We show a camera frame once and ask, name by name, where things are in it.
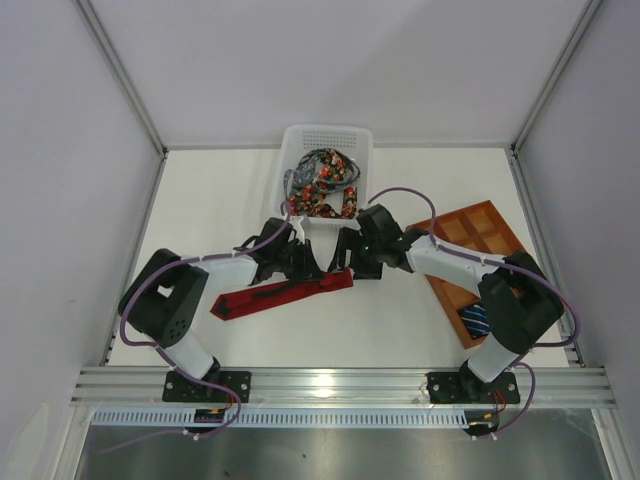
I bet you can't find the red necktie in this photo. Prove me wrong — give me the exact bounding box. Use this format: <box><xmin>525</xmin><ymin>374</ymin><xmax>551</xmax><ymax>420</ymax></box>
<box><xmin>210</xmin><ymin>270</ymin><xmax>354</xmax><ymax>321</ymax></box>

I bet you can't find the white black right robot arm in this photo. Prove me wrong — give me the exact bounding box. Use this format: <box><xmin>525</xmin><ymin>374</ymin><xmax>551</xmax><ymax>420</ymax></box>
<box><xmin>329</xmin><ymin>204</ymin><xmax>564</xmax><ymax>388</ymax></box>

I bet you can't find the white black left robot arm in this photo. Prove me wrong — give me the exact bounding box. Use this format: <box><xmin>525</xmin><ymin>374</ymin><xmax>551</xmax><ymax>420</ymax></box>
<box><xmin>118</xmin><ymin>216</ymin><xmax>324</xmax><ymax>387</ymax></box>

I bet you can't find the floral patterned necktie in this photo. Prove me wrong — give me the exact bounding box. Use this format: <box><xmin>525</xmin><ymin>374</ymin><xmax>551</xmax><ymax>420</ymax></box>
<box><xmin>284</xmin><ymin>148</ymin><xmax>361</xmax><ymax>220</ymax></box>

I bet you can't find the grey patterned necktie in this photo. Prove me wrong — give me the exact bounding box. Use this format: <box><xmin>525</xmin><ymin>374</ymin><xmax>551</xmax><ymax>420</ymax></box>
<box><xmin>283</xmin><ymin>149</ymin><xmax>321</xmax><ymax>197</ymax></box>

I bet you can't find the white plastic perforated basket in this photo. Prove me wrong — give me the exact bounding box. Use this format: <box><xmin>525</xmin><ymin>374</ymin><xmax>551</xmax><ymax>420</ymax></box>
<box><xmin>266</xmin><ymin>124</ymin><xmax>373</xmax><ymax>228</ymax></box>

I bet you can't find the orange compartment tray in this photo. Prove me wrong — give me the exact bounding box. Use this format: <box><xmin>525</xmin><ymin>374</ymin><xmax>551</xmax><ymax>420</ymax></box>
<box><xmin>404</xmin><ymin>199</ymin><xmax>531</xmax><ymax>350</ymax></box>

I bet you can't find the blue striped rolled tie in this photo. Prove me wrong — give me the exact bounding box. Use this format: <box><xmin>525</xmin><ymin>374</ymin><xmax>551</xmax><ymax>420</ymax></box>
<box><xmin>458</xmin><ymin>303</ymin><xmax>490</xmax><ymax>339</ymax></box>

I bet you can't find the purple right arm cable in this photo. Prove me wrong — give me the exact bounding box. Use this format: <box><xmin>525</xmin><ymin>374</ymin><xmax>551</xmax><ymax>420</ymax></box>
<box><xmin>367</xmin><ymin>186</ymin><xmax>584</xmax><ymax>441</ymax></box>

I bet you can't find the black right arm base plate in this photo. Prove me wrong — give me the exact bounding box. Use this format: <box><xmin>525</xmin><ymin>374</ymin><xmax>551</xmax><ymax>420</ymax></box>
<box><xmin>426</xmin><ymin>371</ymin><xmax>521</xmax><ymax>405</ymax></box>

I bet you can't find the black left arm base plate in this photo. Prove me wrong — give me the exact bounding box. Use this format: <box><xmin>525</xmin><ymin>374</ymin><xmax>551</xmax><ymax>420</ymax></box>
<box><xmin>162</xmin><ymin>370</ymin><xmax>252</xmax><ymax>403</ymax></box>

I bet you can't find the aluminium left frame post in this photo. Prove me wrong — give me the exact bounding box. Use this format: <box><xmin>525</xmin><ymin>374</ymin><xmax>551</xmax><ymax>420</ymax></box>
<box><xmin>72</xmin><ymin>0</ymin><xmax>167</xmax><ymax>159</ymax></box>

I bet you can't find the aluminium frame post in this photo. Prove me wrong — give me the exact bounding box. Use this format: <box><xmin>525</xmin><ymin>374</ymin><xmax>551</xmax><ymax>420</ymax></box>
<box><xmin>72</xmin><ymin>0</ymin><xmax>167</xmax><ymax>159</ymax></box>
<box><xmin>510</xmin><ymin>0</ymin><xmax>604</xmax><ymax>155</ymax></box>

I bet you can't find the aluminium front rail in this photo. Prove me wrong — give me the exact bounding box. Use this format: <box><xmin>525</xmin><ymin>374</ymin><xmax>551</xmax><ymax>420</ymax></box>
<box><xmin>71</xmin><ymin>366</ymin><xmax>616</xmax><ymax>409</ymax></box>

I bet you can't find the white slotted cable duct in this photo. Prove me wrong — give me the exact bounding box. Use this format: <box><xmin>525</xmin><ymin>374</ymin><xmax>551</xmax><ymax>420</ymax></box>
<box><xmin>92</xmin><ymin>407</ymin><xmax>469</xmax><ymax>430</ymax></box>

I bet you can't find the aluminium right frame post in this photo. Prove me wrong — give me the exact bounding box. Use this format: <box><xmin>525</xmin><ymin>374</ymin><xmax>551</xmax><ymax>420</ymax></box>
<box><xmin>510</xmin><ymin>0</ymin><xmax>604</xmax><ymax>155</ymax></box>

